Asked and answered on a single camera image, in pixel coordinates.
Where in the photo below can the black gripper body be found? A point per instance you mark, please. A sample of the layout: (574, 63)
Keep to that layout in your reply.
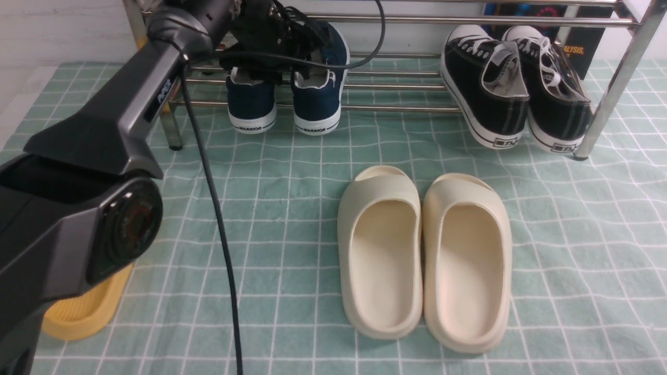
(270, 27)

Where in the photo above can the navy canvas shoe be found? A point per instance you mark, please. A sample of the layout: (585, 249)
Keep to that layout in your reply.
(317, 99)
(251, 103)

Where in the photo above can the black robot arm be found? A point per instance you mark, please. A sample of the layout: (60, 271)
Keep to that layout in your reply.
(81, 202)

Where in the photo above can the left black canvas sneaker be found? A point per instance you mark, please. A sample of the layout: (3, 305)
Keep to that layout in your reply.
(484, 77)

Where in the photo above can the black canvas sneaker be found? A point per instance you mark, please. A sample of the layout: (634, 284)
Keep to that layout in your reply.
(484, 77)
(559, 112)

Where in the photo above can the left cream rubber slipper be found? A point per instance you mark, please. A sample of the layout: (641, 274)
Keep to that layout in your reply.
(379, 234)

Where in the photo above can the cream rubber slipper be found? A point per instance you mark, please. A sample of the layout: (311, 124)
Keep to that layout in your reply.
(379, 234)
(468, 263)

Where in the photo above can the right black canvas sneaker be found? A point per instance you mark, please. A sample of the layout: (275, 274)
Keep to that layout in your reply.
(559, 112)

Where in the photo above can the right cream rubber slipper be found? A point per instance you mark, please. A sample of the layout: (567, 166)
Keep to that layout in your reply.
(468, 263)

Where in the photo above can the dark printed box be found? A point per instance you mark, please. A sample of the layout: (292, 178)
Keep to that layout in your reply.
(580, 44)

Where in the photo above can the right yellow rubber slipper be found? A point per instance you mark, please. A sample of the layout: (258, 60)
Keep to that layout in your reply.
(80, 317)

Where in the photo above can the green checkered tablecloth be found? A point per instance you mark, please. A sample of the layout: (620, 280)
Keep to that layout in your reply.
(589, 251)

